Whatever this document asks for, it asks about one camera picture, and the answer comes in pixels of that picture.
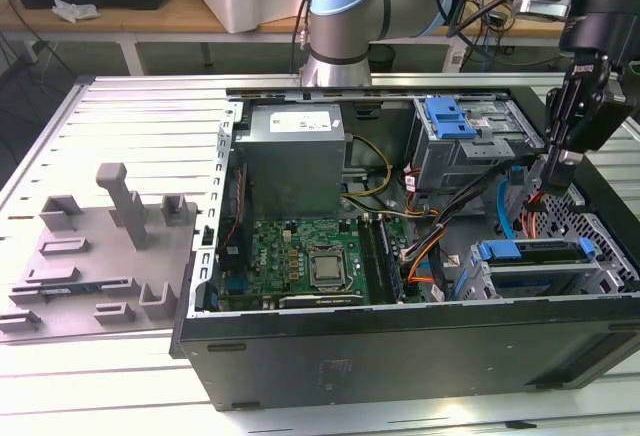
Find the grey parts rack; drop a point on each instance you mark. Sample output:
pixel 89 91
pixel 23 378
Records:
pixel 100 266

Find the wooden desk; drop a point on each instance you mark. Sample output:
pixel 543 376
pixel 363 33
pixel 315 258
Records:
pixel 165 16

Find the green motherboard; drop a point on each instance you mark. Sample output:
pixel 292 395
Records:
pixel 280 241

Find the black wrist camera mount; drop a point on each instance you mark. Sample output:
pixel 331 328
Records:
pixel 602 121

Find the RAM stick in rack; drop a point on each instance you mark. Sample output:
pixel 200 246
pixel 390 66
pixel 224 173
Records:
pixel 55 291

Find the metal disk bay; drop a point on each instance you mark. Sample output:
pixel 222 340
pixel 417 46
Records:
pixel 545 269

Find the black RAM slot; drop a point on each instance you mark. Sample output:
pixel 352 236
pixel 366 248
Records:
pixel 370 256

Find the installed RAM stick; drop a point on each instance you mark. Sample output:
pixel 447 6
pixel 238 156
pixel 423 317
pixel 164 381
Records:
pixel 391 261

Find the hard disk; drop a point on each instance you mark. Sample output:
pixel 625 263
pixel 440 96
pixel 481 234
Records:
pixel 500 250

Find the grey power supply unit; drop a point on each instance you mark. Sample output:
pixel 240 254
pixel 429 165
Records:
pixel 290 171

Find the blue plastic cage latch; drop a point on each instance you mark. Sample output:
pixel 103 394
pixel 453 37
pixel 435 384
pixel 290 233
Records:
pixel 450 118

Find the black graphics card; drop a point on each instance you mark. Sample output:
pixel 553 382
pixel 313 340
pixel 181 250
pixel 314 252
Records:
pixel 322 301

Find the black PC case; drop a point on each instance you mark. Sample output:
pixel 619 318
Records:
pixel 400 356

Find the crumpled white paper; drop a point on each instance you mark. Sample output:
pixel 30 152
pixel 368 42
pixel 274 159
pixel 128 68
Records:
pixel 75 8

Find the metal optical drive cage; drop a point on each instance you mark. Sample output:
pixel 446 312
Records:
pixel 450 166

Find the silver CPU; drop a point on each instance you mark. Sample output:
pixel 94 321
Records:
pixel 328 269

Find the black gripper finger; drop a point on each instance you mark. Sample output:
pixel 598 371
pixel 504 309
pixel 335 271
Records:
pixel 575 121
pixel 552 121

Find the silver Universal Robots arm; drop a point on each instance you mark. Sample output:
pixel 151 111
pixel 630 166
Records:
pixel 345 21

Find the CPU socket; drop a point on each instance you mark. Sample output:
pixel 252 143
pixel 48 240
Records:
pixel 309 271

